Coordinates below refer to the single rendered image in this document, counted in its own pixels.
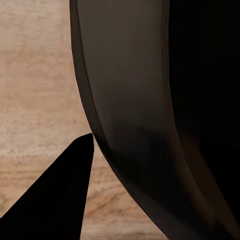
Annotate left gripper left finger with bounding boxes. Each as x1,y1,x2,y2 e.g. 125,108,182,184
0,133,94,240

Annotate cauldron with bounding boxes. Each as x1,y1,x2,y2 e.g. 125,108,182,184
69,0,240,240

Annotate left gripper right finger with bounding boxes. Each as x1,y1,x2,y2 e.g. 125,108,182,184
199,133,240,227

